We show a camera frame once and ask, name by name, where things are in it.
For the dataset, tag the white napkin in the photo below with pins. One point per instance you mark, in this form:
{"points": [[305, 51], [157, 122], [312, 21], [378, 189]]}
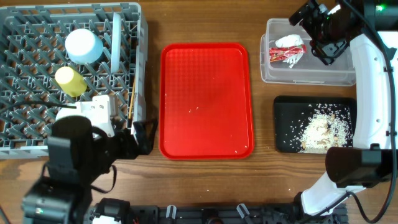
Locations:
{"points": [[290, 41]]}

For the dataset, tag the grey dishwasher rack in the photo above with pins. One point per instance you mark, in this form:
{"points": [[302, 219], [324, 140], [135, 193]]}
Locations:
{"points": [[33, 49]]}

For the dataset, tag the yellow plastic cup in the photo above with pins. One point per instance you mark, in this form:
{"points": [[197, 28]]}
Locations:
{"points": [[70, 81]]}

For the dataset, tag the black plastic tray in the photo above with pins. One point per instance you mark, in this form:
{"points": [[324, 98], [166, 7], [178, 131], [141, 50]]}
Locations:
{"points": [[284, 111]]}

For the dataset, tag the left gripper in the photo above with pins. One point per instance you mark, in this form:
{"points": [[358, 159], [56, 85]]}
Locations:
{"points": [[129, 151]]}

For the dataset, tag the small light blue bowl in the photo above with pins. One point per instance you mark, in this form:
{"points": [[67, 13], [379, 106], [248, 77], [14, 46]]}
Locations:
{"points": [[83, 46]]}

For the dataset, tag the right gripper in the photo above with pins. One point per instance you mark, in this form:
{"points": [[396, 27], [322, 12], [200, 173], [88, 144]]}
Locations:
{"points": [[327, 53]]}

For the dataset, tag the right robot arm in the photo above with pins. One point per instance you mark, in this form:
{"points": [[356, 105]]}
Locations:
{"points": [[369, 30]]}

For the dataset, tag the leftover rice with scraps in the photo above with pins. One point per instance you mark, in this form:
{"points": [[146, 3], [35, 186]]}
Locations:
{"points": [[319, 126]]}

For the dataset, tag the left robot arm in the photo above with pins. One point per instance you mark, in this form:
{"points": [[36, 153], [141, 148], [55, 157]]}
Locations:
{"points": [[78, 154]]}

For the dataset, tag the red snack wrapper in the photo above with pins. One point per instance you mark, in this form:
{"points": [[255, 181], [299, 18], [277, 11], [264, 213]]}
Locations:
{"points": [[282, 53]]}

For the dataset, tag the large light blue plate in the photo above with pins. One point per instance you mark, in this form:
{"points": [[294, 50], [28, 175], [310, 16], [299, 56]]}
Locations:
{"points": [[116, 43]]}

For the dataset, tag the red plastic tray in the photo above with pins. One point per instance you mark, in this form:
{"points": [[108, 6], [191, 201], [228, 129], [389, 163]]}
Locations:
{"points": [[205, 107]]}

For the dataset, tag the wooden chopstick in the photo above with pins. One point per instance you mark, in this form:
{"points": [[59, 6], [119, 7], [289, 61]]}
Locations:
{"points": [[132, 98]]}

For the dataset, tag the light green bowl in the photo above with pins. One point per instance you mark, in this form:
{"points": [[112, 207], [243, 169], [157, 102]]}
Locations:
{"points": [[64, 112]]}

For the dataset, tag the clear plastic bin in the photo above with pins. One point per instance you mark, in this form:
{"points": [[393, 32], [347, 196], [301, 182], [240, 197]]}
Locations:
{"points": [[309, 70]]}

